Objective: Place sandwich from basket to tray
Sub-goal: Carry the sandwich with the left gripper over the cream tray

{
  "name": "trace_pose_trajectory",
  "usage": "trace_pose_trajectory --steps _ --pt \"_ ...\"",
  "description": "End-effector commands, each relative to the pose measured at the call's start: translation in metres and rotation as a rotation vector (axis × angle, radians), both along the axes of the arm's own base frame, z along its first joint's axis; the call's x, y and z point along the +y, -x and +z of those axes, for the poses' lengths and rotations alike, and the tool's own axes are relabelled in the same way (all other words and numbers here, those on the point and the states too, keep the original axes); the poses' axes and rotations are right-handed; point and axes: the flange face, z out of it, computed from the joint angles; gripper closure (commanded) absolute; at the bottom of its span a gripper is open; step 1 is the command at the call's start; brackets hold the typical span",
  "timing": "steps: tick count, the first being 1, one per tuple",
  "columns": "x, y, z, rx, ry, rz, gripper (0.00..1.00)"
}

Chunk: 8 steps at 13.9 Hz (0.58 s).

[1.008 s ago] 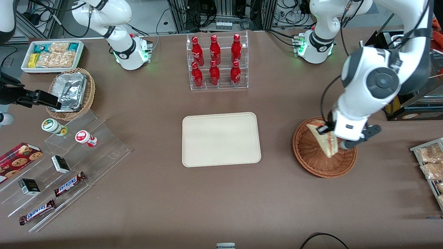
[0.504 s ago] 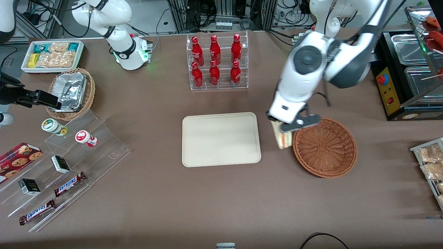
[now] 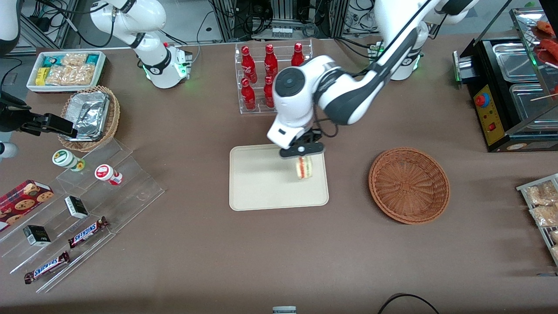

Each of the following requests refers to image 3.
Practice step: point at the grey metal object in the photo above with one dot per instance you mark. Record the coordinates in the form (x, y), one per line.
(284, 310)

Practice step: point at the grey power strip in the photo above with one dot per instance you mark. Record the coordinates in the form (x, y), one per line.
(287, 32)

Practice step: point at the black food warmer appliance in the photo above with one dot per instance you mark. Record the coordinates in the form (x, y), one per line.
(484, 65)

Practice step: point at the brown round wicker basket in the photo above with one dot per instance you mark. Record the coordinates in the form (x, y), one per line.
(409, 185)

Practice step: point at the red tartan cookie box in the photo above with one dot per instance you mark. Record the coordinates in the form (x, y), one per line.
(24, 200)

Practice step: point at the stacked aluminium foil trays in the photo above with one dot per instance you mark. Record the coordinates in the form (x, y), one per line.
(89, 115)

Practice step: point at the clear acrylic tiered shelf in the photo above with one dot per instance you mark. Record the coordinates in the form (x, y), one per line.
(130, 187)

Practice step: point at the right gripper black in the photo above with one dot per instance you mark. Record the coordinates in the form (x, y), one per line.
(13, 117)

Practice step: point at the steel warmer pan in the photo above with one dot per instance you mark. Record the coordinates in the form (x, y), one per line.
(529, 104)
(514, 61)

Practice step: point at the white rectangular snack bin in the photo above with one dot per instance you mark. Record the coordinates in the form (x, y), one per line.
(32, 85)

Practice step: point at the red lidded cup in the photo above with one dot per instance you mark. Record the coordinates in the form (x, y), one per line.
(104, 172)

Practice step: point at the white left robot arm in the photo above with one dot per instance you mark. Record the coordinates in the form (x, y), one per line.
(301, 109)

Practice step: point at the yellow snack pack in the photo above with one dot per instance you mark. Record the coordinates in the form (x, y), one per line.
(41, 76)

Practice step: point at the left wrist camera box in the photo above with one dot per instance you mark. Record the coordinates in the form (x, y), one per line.
(301, 150)

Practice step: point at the green lidded sunflower cup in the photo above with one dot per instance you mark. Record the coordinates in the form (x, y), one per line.
(64, 158)

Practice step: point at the Snickers chocolate bar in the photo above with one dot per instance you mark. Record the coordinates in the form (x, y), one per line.
(47, 267)
(87, 233)

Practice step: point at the teal snack pack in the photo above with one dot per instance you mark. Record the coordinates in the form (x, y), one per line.
(92, 59)
(51, 61)

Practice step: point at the red cola bottle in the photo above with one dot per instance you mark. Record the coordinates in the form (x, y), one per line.
(297, 56)
(270, 63)
(269, 93)
(248, 97)
(248, 65)

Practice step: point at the light tan wicker basket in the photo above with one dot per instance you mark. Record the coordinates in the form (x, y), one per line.
(112, 117)

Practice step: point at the clear fried snack bag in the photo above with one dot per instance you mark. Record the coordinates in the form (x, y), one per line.
(540, 194)
(545, 216)
(554, 236)

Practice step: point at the triangle sandwich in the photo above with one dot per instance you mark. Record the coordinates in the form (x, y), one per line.
(304, 168)

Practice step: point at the tray of packaged snacks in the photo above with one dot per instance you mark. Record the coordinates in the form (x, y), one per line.
(525, 188)

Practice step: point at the clear acrylic bottle rack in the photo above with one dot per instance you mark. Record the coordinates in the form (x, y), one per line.
(259, 109)

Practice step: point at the cream plastic serving tray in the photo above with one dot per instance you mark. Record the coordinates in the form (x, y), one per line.
(261, 179)

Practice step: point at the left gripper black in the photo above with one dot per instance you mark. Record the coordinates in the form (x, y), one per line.
(310, 137)

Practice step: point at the black box gold print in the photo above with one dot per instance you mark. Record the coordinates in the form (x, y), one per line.
(37, 235)

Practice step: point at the red round appliance knob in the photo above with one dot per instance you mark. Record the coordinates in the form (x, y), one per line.
(481, 100)

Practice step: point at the clear rice cracker bag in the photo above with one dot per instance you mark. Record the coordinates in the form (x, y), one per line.
(59, 75)
(74, 59)
(83, 74)

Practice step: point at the black box white label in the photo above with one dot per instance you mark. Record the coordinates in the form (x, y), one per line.
(76, 207)

